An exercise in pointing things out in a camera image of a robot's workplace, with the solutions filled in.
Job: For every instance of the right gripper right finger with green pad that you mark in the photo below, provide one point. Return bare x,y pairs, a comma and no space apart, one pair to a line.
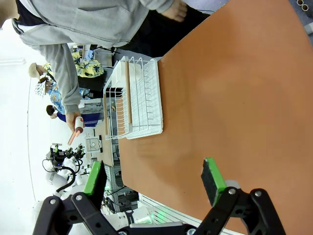
214,181

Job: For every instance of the person in blue top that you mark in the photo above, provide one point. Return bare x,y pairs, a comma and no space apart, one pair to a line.
55,113

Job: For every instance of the person in grey hoodie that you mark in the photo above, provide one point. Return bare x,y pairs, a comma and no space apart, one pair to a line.
85,19

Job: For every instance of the person's left forearm grey sleeve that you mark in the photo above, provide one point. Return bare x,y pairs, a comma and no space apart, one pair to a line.
156,5

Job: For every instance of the wooden background table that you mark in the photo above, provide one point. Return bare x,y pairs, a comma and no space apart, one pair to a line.
106,147

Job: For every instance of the person's left hand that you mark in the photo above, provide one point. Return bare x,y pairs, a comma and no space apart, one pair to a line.
177,11

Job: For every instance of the person in yellow floral shirt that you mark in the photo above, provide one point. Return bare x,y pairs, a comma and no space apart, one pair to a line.
88,67

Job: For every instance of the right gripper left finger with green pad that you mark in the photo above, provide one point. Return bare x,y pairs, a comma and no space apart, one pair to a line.
94,176

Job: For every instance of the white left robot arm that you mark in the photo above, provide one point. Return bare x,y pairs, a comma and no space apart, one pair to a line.
61,178

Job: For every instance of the person's right hand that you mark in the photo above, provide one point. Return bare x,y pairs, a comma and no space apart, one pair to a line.
71,120

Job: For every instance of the white drip tray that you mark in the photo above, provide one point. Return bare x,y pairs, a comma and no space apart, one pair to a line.
157,98

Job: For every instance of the white cutlery holder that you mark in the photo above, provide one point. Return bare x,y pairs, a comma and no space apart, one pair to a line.
120,73

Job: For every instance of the person in blue floral shirt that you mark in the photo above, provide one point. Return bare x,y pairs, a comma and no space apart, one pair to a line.
52,93

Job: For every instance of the finger of the left gripper with green tip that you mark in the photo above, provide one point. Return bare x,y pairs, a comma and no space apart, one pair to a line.
56,148
80,150

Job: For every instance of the person's right forearm grey sleeve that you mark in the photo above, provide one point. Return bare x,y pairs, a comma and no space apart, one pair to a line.
66,78

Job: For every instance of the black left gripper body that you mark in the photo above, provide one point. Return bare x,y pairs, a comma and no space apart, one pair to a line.
58,159

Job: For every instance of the pink lint roller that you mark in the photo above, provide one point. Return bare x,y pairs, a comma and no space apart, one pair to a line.
78,124

